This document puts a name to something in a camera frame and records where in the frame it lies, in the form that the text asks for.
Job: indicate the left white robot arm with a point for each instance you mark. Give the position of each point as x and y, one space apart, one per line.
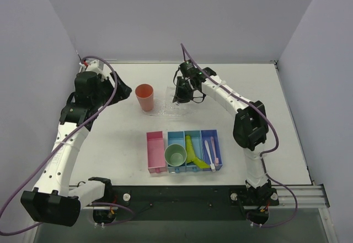
51 200

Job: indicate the clear textured oval tray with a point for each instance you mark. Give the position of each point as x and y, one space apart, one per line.
162 107

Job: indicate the pink toothbrush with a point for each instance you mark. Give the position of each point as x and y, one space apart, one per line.
216 160

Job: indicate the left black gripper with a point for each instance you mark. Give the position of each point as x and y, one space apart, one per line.
119 87

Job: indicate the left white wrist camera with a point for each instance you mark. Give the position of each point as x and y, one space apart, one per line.
93 66

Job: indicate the light blue bin left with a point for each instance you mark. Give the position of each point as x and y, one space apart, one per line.
176 137

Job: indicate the orange plastic cup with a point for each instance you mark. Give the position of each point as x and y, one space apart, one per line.
145 97

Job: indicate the light blue bin middle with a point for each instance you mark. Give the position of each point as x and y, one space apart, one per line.
197 145

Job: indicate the yellow-green toothpaste tube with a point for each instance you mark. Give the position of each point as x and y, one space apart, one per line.
189 149
198 162

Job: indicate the pink storage bin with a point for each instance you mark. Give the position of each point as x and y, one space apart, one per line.
155 152

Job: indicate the light blue bin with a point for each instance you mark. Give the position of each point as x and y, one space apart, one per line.
176 137
197 145

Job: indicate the green plastic cup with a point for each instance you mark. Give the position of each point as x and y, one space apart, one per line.
175 155

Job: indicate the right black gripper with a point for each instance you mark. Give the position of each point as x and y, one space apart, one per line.
182 87

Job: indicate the purple-blue storage bin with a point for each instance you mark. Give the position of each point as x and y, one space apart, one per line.
211 148

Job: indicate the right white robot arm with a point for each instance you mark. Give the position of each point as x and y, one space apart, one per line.
250 127

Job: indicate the white toothbrush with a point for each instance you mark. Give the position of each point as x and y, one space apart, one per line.
212 165

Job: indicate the clear textured plastic box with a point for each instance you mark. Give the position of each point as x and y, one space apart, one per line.
171 99

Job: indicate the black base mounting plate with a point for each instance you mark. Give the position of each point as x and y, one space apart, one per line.
184 203

